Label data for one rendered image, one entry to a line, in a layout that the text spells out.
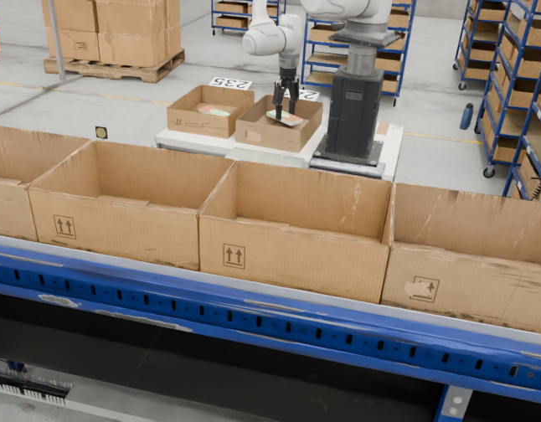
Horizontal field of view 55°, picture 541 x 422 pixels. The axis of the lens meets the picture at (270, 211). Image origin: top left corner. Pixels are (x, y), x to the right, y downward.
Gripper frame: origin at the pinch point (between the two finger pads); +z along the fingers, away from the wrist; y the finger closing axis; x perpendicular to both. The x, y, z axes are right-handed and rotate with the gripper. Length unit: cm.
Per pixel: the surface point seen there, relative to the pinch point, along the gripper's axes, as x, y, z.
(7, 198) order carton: 43, 132, -19
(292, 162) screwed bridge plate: 30.3, 25.3, 6.8
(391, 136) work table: 37.7, -30.3, 7.1
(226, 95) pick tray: -35.3, 5.2, 1.1
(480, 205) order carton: 114, 50, -20
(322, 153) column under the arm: 32.5, 10.8, 6.0
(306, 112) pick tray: 0.8, -13.2, 2.9
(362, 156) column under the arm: 45.7, 1.6, 5.3
